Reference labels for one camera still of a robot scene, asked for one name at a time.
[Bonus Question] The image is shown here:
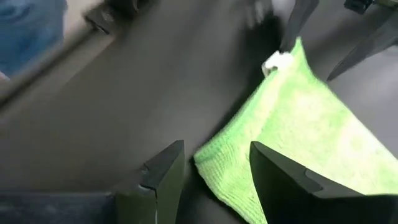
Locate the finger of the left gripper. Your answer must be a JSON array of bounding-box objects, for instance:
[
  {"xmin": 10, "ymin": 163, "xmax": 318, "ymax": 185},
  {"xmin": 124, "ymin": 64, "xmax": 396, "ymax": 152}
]
[
  {"xmin": 279, "ymin": 0, "xmax": 320, "ymax": 52},
  {"xmin": 326, "ymin": 17, "xmax": 398, "ymax": 82}
]

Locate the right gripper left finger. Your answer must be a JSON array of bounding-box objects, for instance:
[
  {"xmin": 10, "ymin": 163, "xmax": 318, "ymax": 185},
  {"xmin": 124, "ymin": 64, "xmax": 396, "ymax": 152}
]
[{"xmin": 0, "ymin": 139, "xmax": 187, "ymax": 224}]

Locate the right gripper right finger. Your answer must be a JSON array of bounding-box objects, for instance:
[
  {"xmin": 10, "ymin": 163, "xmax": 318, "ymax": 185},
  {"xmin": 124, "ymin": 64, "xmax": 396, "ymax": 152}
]
[{"xmin": 249, "ymin": 141, "xmax": 398, "ymax": 224}]

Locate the green microfiber towel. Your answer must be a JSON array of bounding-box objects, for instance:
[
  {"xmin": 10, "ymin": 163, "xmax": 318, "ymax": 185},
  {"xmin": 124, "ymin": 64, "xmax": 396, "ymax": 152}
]
[{"xmin": 193, "ymin": 36, "xmax": 398, "ymax": 224}]

